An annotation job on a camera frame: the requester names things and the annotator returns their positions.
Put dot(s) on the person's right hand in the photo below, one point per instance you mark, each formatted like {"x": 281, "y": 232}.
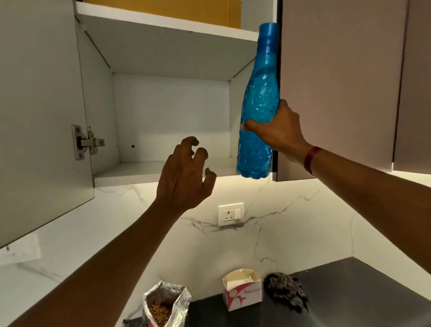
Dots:
{"x": 284, "y": 133}

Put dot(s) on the red and white tissue box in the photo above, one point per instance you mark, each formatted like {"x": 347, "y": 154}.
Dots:
{"x": 244, "y": 294}

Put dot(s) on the red black pet food bag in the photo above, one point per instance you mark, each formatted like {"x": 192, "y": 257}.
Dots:
{"x": 178, "y": 300}

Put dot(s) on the person's right forearm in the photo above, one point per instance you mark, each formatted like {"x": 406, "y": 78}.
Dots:
{"x": 377, "y": 202}

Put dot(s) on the person's left hand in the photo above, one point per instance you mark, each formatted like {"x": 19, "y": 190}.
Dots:
{"x": 182, "y": 182}

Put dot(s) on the person's left forearm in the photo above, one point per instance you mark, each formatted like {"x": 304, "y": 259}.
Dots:
{"x": 101, "y": 279}

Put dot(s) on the dark checked cloth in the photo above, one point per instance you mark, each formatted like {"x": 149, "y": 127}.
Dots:
{"x": 286, "y": 291}

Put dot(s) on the brown wall cabinet door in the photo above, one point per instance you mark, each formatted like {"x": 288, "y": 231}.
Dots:
{"x": 414, "y": 84}
{"x": 340, "y": 84}

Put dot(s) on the red wrist band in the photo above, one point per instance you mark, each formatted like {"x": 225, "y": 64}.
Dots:
{"x": 311, "y": 160}

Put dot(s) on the metal cabinet hinge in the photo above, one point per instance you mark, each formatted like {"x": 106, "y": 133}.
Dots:
{"x": 84, "y": 142}

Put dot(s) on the long yellow box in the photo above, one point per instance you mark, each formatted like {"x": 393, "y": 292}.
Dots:
{"x": 168, "y": 10}

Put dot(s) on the blue water bottle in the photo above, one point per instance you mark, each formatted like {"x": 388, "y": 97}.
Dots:
{"x": 259, "y": 87}

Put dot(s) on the white wall socket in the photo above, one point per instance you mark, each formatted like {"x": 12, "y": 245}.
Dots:
{"x": 231, "y": 214}
{"x": 20, "y": 251}

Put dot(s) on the grey wall cabinet body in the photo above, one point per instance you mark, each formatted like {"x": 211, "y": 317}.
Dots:
{"x": 168, "y": 118}

